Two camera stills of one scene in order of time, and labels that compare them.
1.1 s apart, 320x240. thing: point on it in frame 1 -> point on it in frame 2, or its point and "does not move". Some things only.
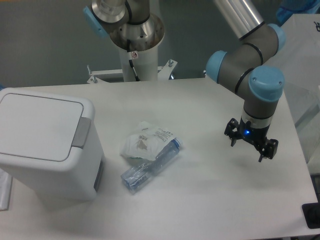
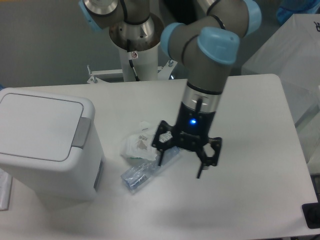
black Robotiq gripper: (257, 136) -> (191, 131)
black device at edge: (311, 213) does not move
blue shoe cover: (287, 8) does not move
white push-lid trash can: (50, 144) does not move
